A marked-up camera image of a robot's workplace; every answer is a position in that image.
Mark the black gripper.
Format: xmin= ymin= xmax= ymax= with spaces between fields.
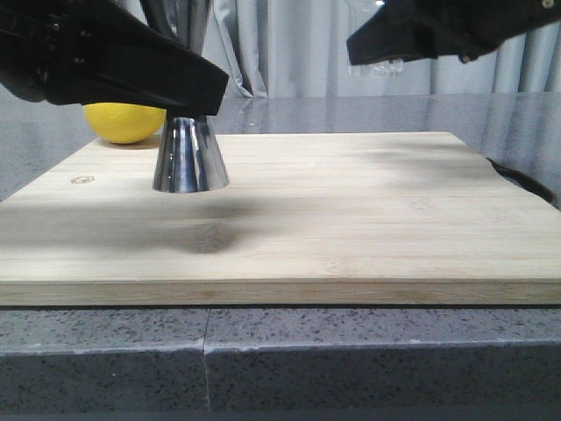
xmin=346 ymin=0 xmax=560 ymax=66
xmin=1 ymin=1 xmax=228 ymax=116

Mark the clear glass measuring beaker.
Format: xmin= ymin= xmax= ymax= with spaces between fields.
xmin=346 ymin=0 xmax=403 ymax=78

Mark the silver double-cone steel jigger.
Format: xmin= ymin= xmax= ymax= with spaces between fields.
xmin=142 ymin=0 xmax=231 ymax=195

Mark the yellow lemon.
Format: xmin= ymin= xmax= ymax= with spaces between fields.
xmin=82 ymin=103 xmax=166 ymax=145

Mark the grey curtain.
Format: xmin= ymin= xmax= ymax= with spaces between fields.
xmin=202 ymin=1 xmax=560 ymax=98

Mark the light wooden cutting board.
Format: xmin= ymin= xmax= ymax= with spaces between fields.
xmin=1 ymin=132 xmax=560 ymax=306

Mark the black board handle strap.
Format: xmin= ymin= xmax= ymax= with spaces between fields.
xmin=485 ymin=156 xmax=560 ymax=204

